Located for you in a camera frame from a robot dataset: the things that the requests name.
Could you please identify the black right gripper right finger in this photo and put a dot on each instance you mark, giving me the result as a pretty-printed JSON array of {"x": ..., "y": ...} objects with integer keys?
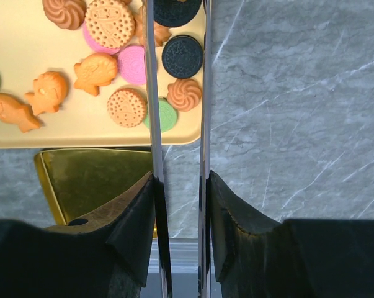
[{"x": 248, "y": 246}]

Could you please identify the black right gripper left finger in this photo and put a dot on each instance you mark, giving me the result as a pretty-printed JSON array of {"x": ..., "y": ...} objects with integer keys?
[{"x": 109, "y": 248}]

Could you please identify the gold tin lid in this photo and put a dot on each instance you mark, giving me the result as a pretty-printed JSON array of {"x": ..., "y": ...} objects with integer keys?
[{"x": 77, "y": 181}]

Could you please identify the orange fish cookie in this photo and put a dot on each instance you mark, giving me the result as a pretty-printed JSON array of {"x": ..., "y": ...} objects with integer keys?
[
  {"x": 50, "y": 89},
  {"x": 96, "y": 70},
  {"x": 15, "y": 113}
]

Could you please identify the metal serving tongs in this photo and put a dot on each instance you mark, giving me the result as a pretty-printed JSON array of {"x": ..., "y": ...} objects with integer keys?
[{"x": 165, "y": 155}]

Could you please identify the black sandwich cookie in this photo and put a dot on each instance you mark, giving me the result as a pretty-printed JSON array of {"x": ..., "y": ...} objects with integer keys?
[
  {"x": 182, "y": 56},
  {"x": 172, "y": 13}
]

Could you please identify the green sandwich cookie right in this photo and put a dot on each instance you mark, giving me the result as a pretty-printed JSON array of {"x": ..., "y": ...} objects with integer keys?
[{"x": 167, "y": 114}]

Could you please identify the dotted sandwich cookie right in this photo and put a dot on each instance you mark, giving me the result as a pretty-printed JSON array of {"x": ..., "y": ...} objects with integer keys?
[{"x": 127, "y": 107}]

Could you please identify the small swirl cookie right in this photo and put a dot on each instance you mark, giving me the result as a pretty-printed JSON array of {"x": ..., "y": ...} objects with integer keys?
[{"x": 184, "y": 94}]

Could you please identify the pink sandwich cookie lower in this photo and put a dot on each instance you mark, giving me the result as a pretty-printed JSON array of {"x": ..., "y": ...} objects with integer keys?
[{"x": 131, "y": 64}]

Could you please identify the pink sandwich cookie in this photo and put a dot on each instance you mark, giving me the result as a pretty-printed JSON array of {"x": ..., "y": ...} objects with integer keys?
[
  {"x": 131, "y": 64},
  {"x": 94, "y": 45}
]

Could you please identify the pink sandwich cookie upper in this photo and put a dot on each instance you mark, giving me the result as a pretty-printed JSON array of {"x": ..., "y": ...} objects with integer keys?
[{"x": 94, "y": 45}]

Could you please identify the tan flower cookie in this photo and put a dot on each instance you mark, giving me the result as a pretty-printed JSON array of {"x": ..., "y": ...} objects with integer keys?
[{"x": 161, "y": 33}]

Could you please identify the large dotted sandwich cookie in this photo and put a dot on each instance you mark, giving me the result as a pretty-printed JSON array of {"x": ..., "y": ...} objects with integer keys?
[{"x": 110, "y": 23}]

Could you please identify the yellow plastic tray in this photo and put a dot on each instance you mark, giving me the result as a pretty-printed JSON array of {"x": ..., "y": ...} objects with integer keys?
[{"x": 30, "y": 45}]

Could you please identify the brown swirl cookie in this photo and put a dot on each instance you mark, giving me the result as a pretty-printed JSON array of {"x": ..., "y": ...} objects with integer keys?
[{"x": 66, "y": 14}]

